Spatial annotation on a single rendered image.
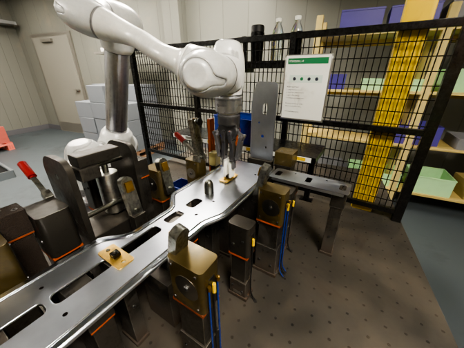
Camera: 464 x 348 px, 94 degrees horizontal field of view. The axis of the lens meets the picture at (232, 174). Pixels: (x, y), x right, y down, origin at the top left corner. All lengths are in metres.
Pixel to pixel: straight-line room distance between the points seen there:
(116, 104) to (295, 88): 0.88
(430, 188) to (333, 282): 2.25
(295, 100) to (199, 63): 0.78
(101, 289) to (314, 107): 1.10
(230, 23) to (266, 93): 3.01
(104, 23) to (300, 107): 0.89
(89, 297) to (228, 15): 3.82
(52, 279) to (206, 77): 0.52
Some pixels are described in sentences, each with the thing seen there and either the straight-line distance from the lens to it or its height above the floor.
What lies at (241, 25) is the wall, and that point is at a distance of 3.88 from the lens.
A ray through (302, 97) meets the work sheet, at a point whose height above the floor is 1.26.
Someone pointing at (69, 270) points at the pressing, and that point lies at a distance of 0.60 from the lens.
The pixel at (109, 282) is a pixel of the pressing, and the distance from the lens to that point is 0.53.
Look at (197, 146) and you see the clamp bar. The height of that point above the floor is 1.11.
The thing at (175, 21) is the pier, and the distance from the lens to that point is 4.19.
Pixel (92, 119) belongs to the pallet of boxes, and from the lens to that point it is 4.56.
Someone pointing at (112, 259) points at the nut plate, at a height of 1.00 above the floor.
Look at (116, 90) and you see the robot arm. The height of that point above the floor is 1.30.
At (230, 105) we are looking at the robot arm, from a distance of 0.72.
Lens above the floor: 1.37
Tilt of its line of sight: 25 degrees down
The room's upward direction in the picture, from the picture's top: straight up
